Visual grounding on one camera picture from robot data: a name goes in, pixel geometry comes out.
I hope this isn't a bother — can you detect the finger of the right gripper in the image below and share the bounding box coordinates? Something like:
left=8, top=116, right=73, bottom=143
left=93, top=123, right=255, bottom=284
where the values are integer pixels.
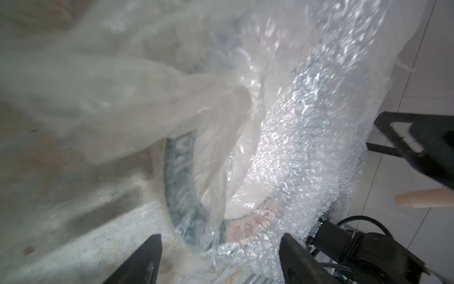
left=374, top=112, right=454, bottom=189

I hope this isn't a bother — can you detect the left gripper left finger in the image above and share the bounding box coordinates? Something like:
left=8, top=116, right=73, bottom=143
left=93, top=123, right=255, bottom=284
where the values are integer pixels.
left=103, top=234, right=163, bottom=284

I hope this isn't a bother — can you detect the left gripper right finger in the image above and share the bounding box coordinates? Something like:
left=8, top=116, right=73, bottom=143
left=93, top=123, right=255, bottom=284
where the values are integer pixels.
left=279, top=233, right=339, bottom=284

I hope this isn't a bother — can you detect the green rimmed plate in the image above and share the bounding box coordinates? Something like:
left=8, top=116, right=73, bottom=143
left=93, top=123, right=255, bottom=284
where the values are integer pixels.
left=162, top=131, right=284, bottom=249

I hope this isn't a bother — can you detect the bubble wrap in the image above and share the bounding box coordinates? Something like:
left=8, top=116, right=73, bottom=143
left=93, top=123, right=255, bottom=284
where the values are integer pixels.
left=1, top=1, right=427, bottom=284

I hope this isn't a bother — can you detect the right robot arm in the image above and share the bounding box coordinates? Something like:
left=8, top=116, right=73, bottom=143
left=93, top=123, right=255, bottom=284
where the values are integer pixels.
left=307, top=112, right=454, bottom=284

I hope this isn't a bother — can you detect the black microphone stand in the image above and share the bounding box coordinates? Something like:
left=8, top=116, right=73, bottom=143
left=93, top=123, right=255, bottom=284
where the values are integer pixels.
left=366, top=143, right=402, bottom=157

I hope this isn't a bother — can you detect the beige foam microphone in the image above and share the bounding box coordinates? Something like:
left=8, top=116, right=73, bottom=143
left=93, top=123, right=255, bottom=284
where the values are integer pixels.
left=394, top=188, right=454, bottom=208

